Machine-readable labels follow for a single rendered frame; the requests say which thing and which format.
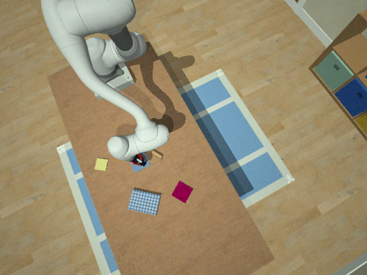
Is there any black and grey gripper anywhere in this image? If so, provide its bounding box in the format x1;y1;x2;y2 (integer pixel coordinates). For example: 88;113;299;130
129;154;146;166

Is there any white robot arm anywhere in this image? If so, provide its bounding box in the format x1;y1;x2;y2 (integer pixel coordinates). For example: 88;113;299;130
41;0;170;162

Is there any pale yellow sticky-note pad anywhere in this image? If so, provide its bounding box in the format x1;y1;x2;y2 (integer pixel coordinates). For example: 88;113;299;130
95;158;108;171

